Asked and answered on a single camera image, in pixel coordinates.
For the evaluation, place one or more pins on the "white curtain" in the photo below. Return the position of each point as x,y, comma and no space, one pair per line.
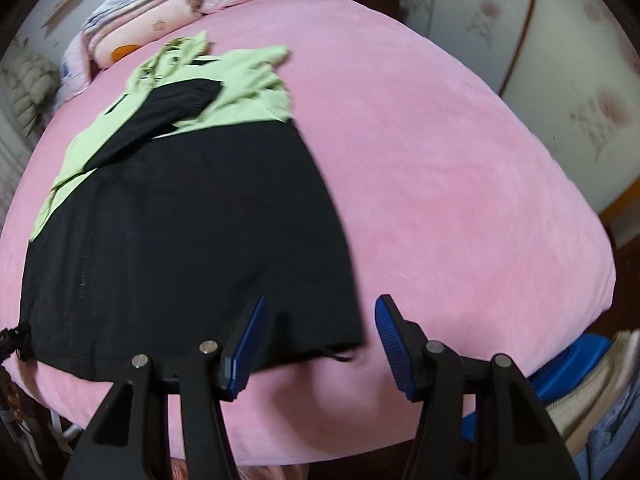
12,170

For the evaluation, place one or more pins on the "wooden nightstand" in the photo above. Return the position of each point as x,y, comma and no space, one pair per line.
370,5

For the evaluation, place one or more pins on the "bed with pink sheet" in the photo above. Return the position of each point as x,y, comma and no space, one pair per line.
425,160

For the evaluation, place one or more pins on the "pink folded cartoon blanket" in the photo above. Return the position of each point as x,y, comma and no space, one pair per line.
150,30

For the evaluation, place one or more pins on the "blue denim cloth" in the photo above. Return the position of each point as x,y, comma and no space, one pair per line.
615,445

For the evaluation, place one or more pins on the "beige puffer coat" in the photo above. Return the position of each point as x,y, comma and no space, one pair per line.
25,90

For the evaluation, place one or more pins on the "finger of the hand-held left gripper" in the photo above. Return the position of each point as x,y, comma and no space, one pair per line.
15,342

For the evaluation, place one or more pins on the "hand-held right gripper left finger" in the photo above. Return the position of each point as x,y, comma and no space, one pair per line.
245,347

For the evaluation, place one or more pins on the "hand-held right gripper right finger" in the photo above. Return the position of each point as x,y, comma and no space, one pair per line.
395,352

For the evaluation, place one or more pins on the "beige knitted cloth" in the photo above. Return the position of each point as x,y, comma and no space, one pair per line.
595,390

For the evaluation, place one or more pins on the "wooden wall shelf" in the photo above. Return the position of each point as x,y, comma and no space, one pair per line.
65,10

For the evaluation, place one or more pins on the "green and black hooded jacket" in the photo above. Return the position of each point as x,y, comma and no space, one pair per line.
200,235

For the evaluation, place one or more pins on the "blue plastic stool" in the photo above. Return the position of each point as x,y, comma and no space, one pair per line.
565,375

